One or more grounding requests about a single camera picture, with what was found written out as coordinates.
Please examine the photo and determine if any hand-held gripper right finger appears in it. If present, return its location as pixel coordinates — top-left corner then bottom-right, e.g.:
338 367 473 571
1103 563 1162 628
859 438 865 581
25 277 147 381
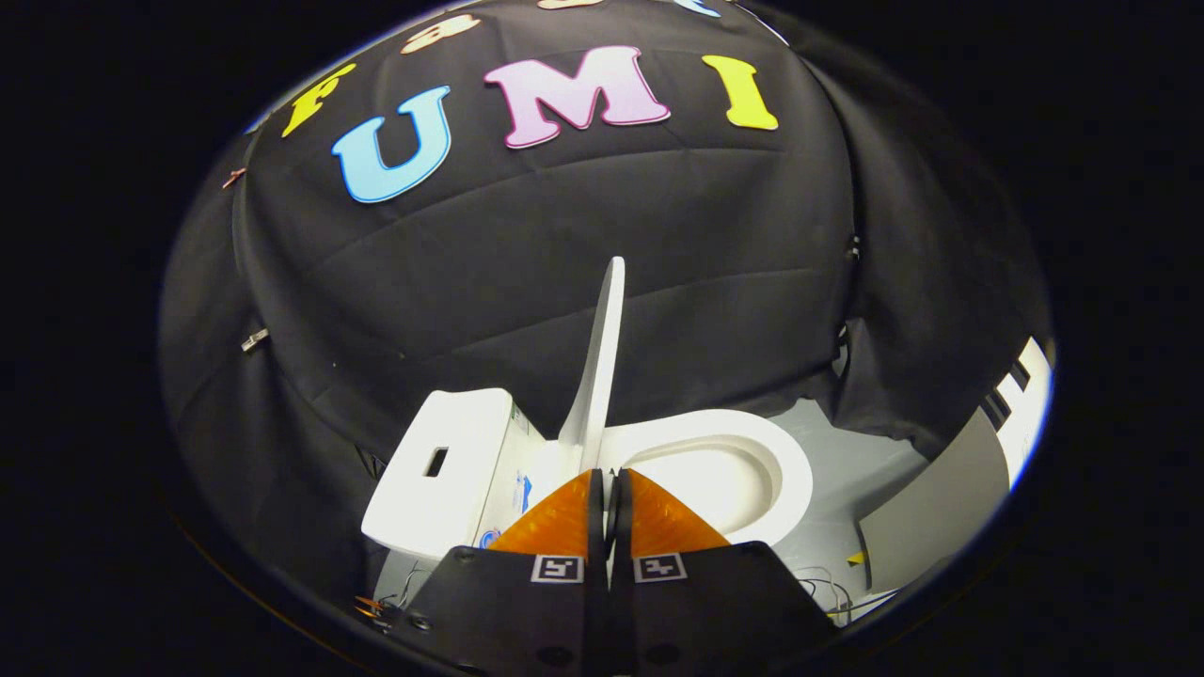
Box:
610 467 840 677

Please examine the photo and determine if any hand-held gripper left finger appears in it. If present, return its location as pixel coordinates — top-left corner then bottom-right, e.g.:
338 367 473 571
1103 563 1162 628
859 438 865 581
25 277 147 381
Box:
388 468 610 677

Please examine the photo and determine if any white toilet lid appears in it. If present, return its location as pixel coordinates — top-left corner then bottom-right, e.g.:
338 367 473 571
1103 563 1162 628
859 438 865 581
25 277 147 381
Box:
558 256 626 471

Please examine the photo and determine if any white toilet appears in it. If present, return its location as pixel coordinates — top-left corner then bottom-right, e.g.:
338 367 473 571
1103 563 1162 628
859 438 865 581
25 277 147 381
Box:
362 387 815 576

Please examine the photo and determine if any grey panel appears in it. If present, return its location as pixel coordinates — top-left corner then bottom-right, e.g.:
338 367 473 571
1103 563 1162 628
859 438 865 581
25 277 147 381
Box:
858 406 1012 593

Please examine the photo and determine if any black backdrop cloth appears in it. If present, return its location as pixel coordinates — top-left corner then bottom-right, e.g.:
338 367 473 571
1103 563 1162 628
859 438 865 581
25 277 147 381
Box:
158 0 1053 603

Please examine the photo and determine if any black and white striped panel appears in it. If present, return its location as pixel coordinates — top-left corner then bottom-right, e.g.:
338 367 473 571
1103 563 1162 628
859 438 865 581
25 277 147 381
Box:
978 337 1054 490

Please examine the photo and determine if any tangle of thin cables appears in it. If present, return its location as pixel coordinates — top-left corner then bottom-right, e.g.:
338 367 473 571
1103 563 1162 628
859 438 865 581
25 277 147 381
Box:
354 562 436 626

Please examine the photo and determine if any thin black cable loop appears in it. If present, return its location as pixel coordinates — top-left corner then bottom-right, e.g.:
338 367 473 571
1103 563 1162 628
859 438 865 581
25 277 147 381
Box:
795 566 896 623

